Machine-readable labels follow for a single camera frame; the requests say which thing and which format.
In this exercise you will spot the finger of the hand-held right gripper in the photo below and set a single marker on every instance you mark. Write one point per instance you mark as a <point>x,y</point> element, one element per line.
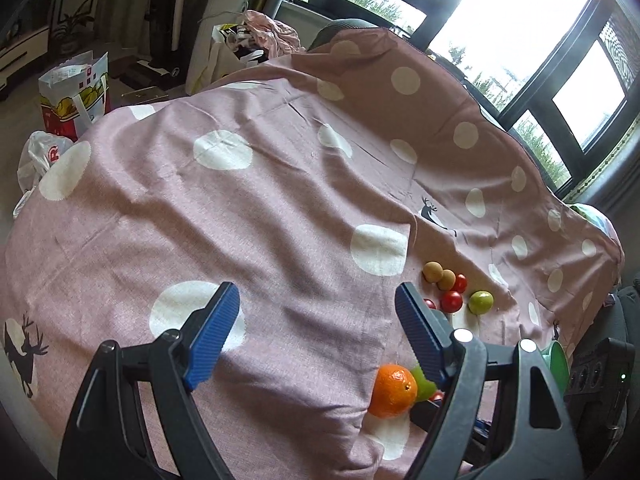
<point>424,417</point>

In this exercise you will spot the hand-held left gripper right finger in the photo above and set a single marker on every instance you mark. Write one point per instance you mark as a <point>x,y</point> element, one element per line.
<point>420,340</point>

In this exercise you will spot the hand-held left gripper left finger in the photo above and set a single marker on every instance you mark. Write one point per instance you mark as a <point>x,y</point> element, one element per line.
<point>212,340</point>

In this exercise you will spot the green apple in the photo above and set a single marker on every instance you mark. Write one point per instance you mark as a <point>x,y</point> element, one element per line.
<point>424,386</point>

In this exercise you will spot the orange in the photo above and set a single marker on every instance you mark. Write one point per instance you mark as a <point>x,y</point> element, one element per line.
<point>394,391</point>

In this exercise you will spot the green plastic bowl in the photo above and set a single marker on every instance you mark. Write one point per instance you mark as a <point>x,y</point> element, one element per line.
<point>559,365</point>

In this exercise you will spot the small green lime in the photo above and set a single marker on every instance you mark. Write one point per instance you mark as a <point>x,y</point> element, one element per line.
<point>480,302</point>

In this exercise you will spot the red cherry tomato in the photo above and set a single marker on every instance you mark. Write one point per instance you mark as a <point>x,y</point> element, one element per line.
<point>437,396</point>
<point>430,304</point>
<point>451,301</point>
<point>460,283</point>

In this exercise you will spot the tan longan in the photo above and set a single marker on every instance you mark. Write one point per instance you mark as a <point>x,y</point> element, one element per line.
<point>446,280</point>
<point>432,271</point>

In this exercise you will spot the black bag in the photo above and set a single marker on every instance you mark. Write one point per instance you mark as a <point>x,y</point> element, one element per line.
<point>622,310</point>

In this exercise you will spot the pink polka dot blanket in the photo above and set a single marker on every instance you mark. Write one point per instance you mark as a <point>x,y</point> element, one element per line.
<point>275,200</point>

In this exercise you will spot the light blue pillow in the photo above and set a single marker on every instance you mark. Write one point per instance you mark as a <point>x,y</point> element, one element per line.
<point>597,217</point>

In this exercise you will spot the white plastic bag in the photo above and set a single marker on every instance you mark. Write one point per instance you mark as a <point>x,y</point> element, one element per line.
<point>40,160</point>

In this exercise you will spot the red yellow paper shopping bag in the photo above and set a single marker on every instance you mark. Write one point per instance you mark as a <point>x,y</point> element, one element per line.
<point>75,95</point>

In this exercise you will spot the white printed tote bag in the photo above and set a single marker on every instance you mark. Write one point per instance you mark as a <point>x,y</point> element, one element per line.
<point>225,55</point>

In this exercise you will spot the crumpled pink cloth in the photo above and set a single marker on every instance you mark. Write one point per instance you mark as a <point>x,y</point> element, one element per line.
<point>272,30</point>

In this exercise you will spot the grey cushion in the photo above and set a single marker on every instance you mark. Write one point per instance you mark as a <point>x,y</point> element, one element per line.
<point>345,27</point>

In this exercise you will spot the black upright vacuum cleaner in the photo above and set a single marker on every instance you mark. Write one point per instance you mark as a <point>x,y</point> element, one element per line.
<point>162,15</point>

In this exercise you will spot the low white cabinet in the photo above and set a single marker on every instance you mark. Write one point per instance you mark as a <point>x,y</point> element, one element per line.
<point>20,60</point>

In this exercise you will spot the potted plant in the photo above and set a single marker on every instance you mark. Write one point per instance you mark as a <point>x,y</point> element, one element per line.
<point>75,25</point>

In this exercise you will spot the black window frame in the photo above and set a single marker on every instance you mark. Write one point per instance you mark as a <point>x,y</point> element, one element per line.
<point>550,70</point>

